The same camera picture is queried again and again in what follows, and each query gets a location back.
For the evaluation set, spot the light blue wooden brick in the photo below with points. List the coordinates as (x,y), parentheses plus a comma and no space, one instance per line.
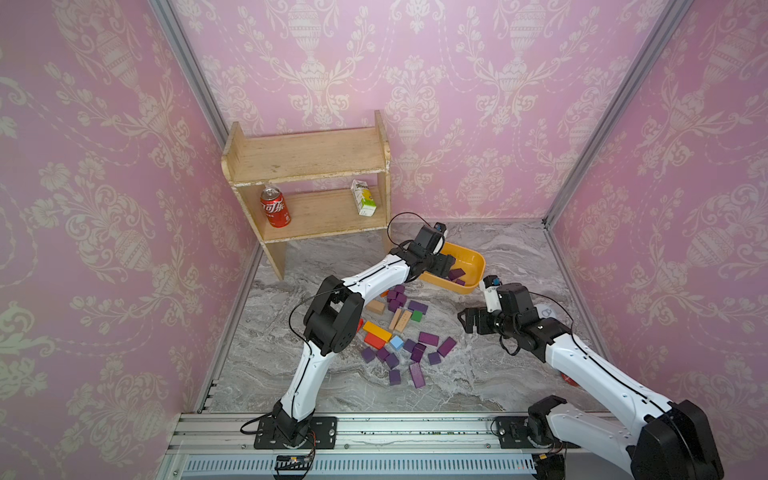
(396,342)

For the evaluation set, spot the purple long front brick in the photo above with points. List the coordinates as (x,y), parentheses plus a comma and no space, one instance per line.
(417,375)

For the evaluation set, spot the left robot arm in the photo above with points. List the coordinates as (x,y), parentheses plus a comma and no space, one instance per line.
(330,324)

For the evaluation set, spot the purple flat brick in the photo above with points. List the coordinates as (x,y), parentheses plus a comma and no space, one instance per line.
(416,306)

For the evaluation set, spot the wooden two-tier shelf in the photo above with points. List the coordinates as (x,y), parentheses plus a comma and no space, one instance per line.
(251,164)

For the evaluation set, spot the red flat wooden brick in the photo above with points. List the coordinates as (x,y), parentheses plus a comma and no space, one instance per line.
(374,341)

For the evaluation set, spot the yellow plastic storage bin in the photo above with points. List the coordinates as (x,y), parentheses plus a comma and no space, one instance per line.
(471,262)

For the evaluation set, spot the natural wood long brick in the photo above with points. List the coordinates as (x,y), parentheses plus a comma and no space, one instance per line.
(403,320)

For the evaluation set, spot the purple slanted right brick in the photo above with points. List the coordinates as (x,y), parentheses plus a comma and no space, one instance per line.
(446,346)

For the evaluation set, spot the yellow wooden brick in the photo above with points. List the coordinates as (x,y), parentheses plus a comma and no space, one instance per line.
(377,331)

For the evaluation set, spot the white green juice carton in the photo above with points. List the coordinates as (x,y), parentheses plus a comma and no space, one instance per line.
(364,200)

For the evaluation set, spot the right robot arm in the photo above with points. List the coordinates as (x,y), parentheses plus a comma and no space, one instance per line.
(612,384)

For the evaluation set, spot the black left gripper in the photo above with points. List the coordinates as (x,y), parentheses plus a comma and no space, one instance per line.
(444,264)

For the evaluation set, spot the red cola can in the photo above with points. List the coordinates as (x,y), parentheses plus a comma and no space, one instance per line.
(275,207)

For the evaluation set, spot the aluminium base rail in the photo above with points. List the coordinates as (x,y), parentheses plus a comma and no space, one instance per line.
(372,445)

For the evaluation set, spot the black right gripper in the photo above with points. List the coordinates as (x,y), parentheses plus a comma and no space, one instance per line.
(482,316)

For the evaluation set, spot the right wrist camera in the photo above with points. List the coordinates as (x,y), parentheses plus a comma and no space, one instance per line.
(492,300)

